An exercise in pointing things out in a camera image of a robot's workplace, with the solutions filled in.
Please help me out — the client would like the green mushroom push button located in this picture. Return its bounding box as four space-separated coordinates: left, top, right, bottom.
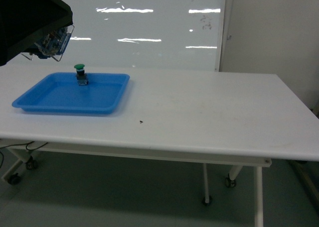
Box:
74 64 89 86

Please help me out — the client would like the blue plastic tray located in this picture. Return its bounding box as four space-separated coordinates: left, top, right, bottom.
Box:
12 73 130 114

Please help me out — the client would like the clear acrylic circuit board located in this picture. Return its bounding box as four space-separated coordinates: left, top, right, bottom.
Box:
21 25 75 62

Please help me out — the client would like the white folding table frame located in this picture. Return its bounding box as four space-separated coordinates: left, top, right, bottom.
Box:
0 152 261 227

